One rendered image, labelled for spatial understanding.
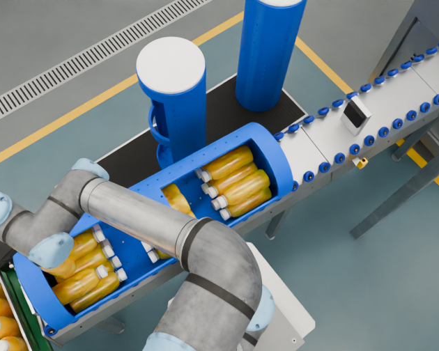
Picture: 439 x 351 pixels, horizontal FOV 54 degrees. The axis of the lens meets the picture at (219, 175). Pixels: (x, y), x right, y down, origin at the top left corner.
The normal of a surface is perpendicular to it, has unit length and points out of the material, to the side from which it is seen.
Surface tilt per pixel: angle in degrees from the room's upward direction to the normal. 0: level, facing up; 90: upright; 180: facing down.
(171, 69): 0
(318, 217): 0
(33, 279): 5
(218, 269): 17
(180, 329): 23
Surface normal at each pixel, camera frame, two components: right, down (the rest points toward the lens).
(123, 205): -0.36, -0.47
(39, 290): 0.21, -0.09
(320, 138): 0.03, -0.39
